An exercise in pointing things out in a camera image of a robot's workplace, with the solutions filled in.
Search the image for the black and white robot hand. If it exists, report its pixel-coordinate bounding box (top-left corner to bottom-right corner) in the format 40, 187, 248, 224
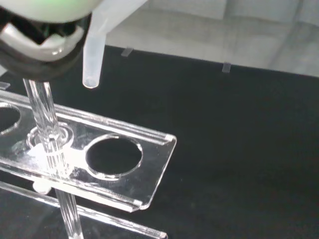
0, 0, 100, 82

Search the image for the clear acrylic funnel stand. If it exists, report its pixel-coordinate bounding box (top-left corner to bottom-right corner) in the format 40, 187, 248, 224
0, 79, 177, 239

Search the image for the black bench cloth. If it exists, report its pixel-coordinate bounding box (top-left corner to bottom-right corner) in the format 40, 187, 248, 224
0, 44, 319, 239

